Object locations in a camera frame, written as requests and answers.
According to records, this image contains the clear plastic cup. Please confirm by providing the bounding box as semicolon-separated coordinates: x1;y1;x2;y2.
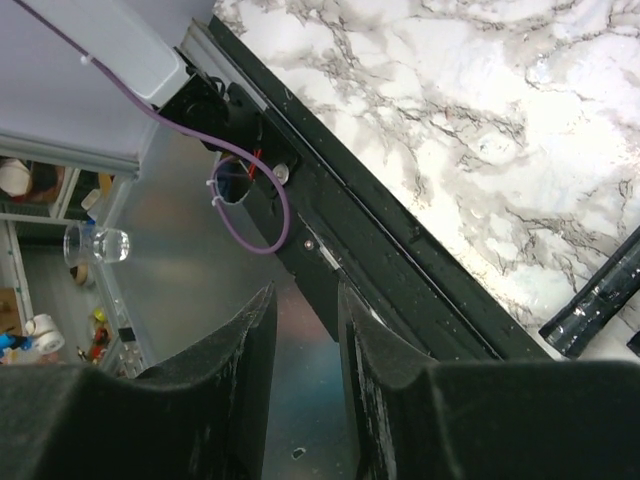
63;222;131;267

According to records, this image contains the white tape roll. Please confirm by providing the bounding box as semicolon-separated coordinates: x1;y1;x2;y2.
25;314;65;355

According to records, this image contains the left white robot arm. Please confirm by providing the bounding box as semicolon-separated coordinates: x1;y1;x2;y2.
19;0;190;107

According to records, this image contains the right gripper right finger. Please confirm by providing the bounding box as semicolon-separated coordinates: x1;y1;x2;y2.
338;285;639;479

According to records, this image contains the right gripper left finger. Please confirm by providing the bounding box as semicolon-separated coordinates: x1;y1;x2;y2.
1;285;277;479

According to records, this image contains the badminton racket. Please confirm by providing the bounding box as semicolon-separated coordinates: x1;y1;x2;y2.
626;332;640;357
539;228;639;359

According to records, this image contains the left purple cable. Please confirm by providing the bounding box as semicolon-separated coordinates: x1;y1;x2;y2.
12;0;292;255

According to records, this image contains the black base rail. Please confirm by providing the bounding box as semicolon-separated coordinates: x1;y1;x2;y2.
162;19;546;361

